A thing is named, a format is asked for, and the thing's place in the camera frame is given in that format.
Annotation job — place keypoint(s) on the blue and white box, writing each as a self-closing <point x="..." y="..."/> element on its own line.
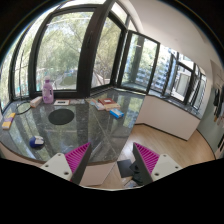
<point x="116" y="113"/>

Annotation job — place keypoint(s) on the small beige box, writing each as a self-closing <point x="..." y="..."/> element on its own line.
<point x="35" y="102"/>

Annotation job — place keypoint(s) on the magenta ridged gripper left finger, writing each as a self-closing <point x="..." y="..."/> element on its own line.
<point x="70" y="166"/>

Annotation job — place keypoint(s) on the yellow and purple sponge block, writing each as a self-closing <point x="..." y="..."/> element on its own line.
<point x="8" y="121"/>

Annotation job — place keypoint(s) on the round black mouse pad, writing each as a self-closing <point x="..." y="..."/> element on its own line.
<point x="61" y="116"/>

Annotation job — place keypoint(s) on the light blue book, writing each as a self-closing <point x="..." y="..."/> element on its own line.
<point x="97" y="105"/>

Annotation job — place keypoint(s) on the black mat on floor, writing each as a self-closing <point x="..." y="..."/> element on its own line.
<point x="124" y="168"/>

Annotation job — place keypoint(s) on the white flat card box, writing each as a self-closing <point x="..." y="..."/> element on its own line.
<point x="61" y="102"/>

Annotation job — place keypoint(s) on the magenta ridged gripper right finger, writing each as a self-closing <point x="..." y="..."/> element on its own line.
<point x="151" y="165"/>

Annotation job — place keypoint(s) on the purple plastic bottle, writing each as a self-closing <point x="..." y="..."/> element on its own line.
<point x="47" y="91"/>

